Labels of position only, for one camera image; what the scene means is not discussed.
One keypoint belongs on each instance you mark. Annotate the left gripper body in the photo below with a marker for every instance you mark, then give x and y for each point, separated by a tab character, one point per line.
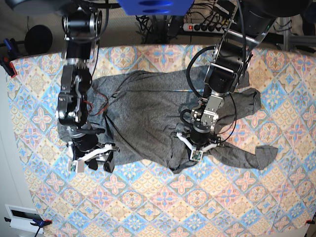
200	139

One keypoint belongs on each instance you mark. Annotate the orange blue corner clamp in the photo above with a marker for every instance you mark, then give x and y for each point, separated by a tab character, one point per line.
39	224

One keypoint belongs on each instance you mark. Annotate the black round stool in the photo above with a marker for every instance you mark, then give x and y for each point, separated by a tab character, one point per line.
38	40

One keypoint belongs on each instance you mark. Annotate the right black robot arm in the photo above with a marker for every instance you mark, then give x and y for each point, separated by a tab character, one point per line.
82	31

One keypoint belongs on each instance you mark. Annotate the red blue table clamp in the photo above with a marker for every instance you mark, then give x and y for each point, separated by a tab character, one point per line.
13	53

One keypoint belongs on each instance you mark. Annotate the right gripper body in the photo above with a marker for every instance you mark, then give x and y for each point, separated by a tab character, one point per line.
85	148

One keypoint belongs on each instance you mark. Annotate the black power strip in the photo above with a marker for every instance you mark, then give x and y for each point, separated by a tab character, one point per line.
203	28

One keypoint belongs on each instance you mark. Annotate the white wall outlet box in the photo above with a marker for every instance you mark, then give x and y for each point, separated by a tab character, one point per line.
22	212

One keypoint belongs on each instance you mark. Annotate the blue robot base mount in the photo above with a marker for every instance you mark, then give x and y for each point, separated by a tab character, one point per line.
156	7

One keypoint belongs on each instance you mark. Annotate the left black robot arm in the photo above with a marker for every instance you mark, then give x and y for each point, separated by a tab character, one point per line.
219	105

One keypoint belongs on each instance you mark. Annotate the patterned colourful tablecloth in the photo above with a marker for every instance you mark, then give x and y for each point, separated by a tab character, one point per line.
145	199

